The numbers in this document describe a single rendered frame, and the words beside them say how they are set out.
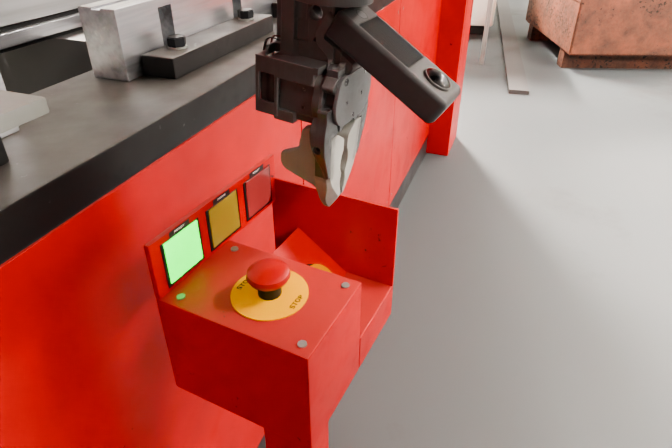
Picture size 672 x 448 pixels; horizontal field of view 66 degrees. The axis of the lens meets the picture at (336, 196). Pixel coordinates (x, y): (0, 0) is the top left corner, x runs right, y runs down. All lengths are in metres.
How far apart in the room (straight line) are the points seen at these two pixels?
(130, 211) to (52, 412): 0.22
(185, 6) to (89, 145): 0.35
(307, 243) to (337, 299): 0.15
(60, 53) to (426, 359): 1.12
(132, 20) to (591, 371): 1.36
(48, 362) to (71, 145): 0.22
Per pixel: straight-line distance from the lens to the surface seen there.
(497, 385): 1.48
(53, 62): 1.08
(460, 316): 1.64
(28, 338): 0.57
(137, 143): 0.61
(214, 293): 0.50
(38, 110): 0.34
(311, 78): 0.44
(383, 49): 0.42
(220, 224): 0.54
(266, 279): 0.46
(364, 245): 0.60
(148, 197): 0.64
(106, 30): 0.77
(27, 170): 0.57
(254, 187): 0.58
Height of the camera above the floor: 1.10
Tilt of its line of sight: 31 degrees down
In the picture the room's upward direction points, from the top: straight up
